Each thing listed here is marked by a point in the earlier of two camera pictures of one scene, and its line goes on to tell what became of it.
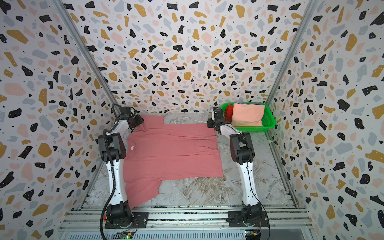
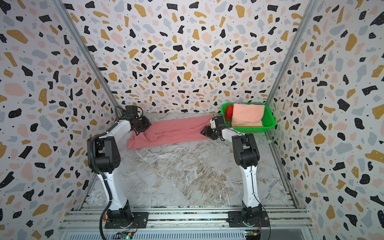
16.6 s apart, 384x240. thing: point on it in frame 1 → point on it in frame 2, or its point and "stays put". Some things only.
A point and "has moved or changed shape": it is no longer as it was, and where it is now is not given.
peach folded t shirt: x=247 y=115 stays put
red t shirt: x=228 y=113 stays put
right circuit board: x=253 y=234 stays put
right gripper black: x=212 y=122 → x=210 y=130
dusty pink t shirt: x=156 y=151 has moved or changed shape
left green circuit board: x=123 y=235 stays put
